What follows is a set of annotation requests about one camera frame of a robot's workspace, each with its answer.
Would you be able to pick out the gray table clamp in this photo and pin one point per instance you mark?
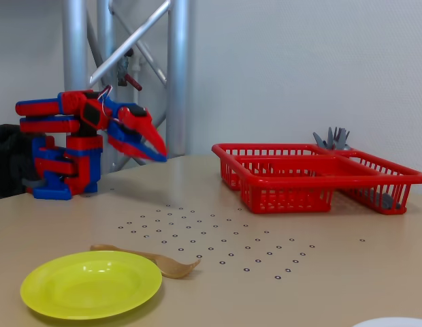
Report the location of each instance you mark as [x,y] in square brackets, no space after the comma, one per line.
[34,184]

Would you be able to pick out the blue and red robot base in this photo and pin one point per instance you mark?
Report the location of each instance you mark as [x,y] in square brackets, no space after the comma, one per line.
[81,170]

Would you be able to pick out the gray plastic fork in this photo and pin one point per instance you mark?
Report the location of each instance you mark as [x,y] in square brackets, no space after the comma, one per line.
[342,136]

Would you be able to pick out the wooden spoon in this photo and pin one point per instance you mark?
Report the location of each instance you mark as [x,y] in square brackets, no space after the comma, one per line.
[177,267]

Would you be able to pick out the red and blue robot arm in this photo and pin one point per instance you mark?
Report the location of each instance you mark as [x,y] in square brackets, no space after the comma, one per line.
[44,107]

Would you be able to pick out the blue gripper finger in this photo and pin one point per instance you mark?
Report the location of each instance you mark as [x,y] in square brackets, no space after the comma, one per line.
[127,143]

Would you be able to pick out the gray plastic knife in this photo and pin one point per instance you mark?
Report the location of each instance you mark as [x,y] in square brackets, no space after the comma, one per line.
[318,139]
[329,138]

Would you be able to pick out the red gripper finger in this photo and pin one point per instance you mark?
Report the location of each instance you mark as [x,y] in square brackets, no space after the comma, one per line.
[154,138]

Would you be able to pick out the red plastic dish rack basket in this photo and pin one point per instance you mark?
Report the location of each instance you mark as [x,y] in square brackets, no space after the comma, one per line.
[394,170]

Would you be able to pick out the black bag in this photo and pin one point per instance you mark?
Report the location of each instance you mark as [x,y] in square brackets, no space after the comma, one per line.
[7,160]

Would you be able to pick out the white round lid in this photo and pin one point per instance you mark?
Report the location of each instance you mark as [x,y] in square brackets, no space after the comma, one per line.
[394,323]

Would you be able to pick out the green plastic plate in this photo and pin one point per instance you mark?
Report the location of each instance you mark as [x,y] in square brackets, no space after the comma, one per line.
[92,289]

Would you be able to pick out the blue red gripper body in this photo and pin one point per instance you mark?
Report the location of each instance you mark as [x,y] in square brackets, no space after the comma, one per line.
[129,125]

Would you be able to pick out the aluminium truss frame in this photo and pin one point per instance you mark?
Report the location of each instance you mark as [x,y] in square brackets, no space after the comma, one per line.
[178,68]

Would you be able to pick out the gray plastic utensil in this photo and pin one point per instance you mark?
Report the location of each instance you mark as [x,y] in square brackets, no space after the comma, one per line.
[384,201]

